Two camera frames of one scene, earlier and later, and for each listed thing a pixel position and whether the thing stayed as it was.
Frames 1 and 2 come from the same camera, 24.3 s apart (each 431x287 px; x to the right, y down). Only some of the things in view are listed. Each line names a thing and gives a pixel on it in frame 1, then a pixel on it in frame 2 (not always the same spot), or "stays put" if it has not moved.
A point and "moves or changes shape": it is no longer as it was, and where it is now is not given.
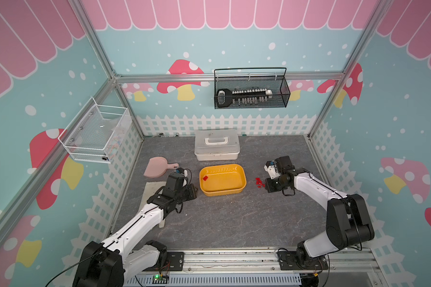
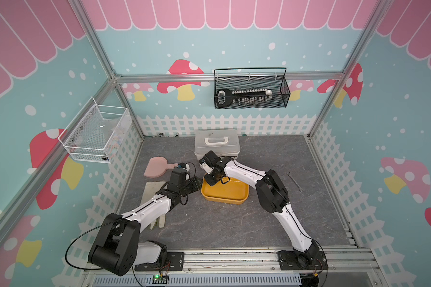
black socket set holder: x=225 y=97 stays put
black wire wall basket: x=250 y=87 stays put
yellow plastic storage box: x=222 y=180 moves or changes shape
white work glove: x=151 y=188 stays put
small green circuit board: x=160 y=279 stays put
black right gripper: x=269 y=188 -> x=206 y=178
